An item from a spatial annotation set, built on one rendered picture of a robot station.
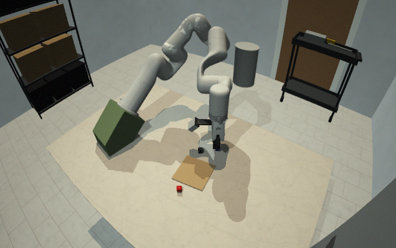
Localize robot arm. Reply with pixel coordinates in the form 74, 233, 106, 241
117, 14, 233, 132

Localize tan flat mat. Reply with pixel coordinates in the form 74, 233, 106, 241
172, 155, 216, 191

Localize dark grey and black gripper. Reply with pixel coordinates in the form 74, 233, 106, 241
209, 118, 227, 150

